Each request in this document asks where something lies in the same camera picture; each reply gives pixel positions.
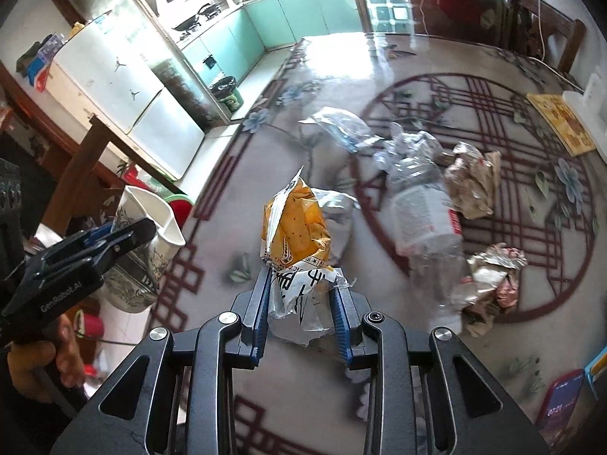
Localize teal kitchen cabinets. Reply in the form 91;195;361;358
178;0;368;91

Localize white wrapper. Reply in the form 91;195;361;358
374;126;456;171

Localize red plastic container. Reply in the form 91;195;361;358
66;310;106;375

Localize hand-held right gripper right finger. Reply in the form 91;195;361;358
327;284;555;455

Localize carved dark wooden chair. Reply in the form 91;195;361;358
42;114;143;242

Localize black wok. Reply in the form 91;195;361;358
171;12;202;31

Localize dark green cloth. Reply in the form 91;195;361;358
16;42;44;75

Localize plain wooden chair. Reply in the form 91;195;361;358
503;0;586;77

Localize blue box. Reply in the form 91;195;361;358
584;346;607;401

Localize blue red packet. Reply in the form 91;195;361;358
26;57;54;92

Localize clear blue striped plastic wrapper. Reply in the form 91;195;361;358
299;107;385;153

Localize white refrigerator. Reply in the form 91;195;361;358
47;16;206;181

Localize crumpled brown paper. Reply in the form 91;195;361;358
443;142;502;221

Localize yellow snack wrapper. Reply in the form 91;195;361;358
260;167;361;347

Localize red bucket green rim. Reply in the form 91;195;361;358
124;166;194;221

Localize crumpled pinkish paper wad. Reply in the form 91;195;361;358
460;243;528;337

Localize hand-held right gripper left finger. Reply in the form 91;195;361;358
50;265;274;455

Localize yellow printed board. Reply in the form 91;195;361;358
526;92;596;157

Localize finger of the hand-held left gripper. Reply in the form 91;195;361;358
91;218;158;272
71;226;118;253

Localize floral patterned tablecloth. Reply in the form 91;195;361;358
147;33;607;455

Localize clear plastic bottle white label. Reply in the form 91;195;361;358
386;154;480;314

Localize sliding door frame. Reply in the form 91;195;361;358
104;0;233;126

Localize person's left hand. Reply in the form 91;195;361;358
8;317;85;405

